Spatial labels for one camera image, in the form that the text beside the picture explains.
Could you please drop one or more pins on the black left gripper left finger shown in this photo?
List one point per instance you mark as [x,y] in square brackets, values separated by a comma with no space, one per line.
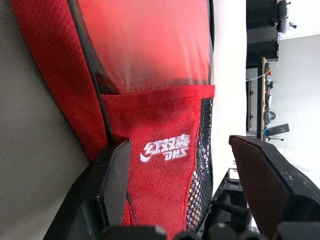
[110,175]

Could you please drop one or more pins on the wooden desk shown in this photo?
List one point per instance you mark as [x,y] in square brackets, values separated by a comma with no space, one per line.
[263,100]

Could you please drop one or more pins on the black box with blue light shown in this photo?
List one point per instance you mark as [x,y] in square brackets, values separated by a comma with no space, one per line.
[277,129]

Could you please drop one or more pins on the red table tennis paddle case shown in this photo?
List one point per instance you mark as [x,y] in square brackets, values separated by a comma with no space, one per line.
[155,120]

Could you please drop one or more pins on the black office chair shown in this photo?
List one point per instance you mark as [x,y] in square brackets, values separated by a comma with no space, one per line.
[283,15]

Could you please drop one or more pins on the black metal frame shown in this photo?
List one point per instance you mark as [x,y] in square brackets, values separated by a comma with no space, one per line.
[225,197]

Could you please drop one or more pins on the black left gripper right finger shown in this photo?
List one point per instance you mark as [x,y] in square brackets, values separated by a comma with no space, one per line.
[270,180]

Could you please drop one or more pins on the black cabinet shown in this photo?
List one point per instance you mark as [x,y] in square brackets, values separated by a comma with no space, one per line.
[260,37]

